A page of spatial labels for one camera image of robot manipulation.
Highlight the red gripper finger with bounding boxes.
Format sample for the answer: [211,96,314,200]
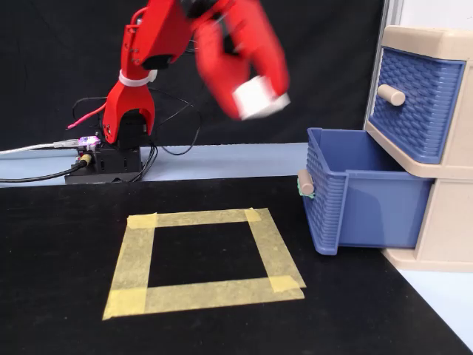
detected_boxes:
[194,21,253,121]
[235,6,292,98]

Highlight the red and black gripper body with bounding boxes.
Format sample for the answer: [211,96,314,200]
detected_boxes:
[180,0,268,31]

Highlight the white cube block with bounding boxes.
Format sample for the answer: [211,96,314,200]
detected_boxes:
[231,75,292,121]

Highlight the blue drawer with taped handle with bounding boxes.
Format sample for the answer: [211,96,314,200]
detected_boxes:
[297,127,434,257]

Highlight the beige plastic drawer cabinet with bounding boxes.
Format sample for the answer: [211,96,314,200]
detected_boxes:
[364,24,473,274]

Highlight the white zip tie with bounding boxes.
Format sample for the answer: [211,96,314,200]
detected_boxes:
[118,69,159,89]

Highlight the lit controller board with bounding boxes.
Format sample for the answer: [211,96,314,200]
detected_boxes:
[76,135,102,151]

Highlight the yellow masking tape strip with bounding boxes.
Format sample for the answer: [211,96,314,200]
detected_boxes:
[126,207,271,229]
[102,214,159,321]
[102,275,306,321]
[244,207,307,294]

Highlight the black backdrop curtain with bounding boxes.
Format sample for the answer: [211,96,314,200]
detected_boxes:
[0,0,386,149]

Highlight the black table mat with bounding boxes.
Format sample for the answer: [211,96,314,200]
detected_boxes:
[0,175,473,355]

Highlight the black servo cables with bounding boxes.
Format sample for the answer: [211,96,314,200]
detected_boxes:
[71,87,203,183]

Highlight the pink wire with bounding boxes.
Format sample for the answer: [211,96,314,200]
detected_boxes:
[67,101,109,130]

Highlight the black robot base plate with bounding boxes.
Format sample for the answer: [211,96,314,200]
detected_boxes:
[64,145,144,185]

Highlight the green tape on handle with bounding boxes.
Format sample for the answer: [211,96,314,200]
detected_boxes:
[296,178,317,201]

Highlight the blue drawer with plain handle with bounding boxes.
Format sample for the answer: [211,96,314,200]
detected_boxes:
[368,47,466,165]

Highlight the white USB cable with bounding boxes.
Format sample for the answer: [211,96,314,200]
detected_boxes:
[0,138,81,157]

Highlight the black power cable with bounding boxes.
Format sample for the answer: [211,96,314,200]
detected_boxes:
[0,153,92,183]

